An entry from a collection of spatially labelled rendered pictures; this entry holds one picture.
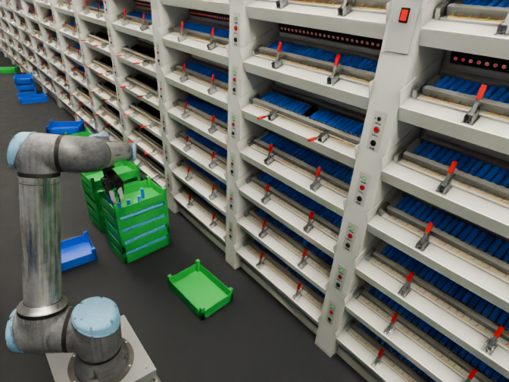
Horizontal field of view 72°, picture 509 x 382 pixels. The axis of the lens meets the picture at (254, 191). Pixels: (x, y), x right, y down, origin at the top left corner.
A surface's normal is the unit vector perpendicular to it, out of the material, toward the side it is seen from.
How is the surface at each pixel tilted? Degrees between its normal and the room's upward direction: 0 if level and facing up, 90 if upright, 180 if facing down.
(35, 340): 71
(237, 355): 0
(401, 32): 90
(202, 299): 0
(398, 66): 90
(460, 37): 112
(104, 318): 9
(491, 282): 22
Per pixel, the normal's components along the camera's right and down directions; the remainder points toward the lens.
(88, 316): 0.22, -0.86
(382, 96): -0.76, 0.29
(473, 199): -0.23, -0.69
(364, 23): -0.73, 0.59
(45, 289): 0.66, 0.22
